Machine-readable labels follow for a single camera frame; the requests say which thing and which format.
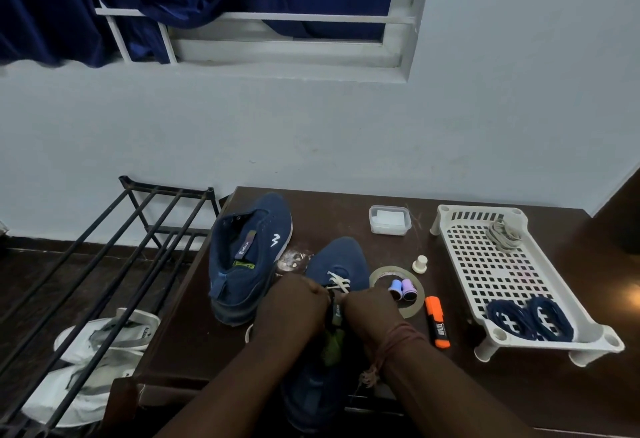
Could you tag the person's right hand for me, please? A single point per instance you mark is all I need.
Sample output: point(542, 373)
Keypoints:
point(370, 312)

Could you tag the person's left hand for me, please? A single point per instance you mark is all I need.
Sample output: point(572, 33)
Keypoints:
point(292, 307)

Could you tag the person's left fingers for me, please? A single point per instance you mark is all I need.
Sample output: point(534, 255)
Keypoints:
point(320, 297)

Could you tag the person's right fingers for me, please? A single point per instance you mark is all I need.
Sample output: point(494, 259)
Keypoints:
point(348, 305)

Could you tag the white shoelace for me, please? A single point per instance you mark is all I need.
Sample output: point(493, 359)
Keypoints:
point(339, 282)

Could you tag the blue sneaker with white lace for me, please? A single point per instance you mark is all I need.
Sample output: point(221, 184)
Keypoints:
point(320, 392)

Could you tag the person's right forearm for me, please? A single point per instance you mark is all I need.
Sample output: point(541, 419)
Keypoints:
point(440, 392)

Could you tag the person's left forearm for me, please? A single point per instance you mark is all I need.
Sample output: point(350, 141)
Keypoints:
point(225, 387)

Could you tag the blue thread spool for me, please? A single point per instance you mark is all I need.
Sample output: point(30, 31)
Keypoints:
point(396, 291)

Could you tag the red thread wrist band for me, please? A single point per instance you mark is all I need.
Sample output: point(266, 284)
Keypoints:
point(387, 345)

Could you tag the purple thread spool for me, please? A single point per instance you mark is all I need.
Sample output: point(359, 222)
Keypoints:
point(409, 290)

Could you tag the clear tape roll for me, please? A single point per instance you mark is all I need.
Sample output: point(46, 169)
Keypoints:
point(415, 305)

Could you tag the blue sneaker without lace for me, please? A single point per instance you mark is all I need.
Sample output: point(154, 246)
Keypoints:
point(250, 257)

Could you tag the small white plastic bobbin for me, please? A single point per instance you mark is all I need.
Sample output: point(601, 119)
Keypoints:
point(421, 264)

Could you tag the orange highlighter pen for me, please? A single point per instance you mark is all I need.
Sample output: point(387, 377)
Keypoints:
point(437, 322)

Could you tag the clear plastic lidded box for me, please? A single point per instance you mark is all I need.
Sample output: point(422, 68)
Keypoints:
point(390, 220)

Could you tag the white perforated plastic tray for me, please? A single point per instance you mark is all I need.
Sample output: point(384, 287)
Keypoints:
point(505, 272)

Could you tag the navy shoelace bundle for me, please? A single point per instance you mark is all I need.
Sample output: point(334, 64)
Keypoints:
point(510, 318)
point(552, 317)

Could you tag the grey shoelace bundle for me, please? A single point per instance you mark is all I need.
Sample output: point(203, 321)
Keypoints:
point(504, 235)

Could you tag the white and grey sneaker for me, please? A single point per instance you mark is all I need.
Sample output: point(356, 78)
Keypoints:
point(75, 395)
point(107, 335)

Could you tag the black metal shoe rack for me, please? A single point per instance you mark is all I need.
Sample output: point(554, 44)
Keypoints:
point(100, 272)

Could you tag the white window frame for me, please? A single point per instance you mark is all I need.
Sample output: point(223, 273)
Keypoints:
point(400, 12)

